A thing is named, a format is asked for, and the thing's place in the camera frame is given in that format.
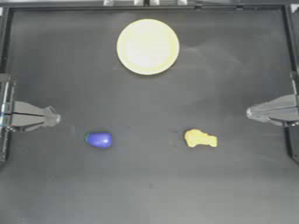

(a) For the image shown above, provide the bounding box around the brown toy chicken wing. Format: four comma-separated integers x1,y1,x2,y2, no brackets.
183,129,221,149

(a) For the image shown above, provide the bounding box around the yellow round plate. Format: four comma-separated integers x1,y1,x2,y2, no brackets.
116,18,182,76

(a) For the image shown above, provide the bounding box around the black table frame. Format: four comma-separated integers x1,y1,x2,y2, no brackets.
0,0,299,165

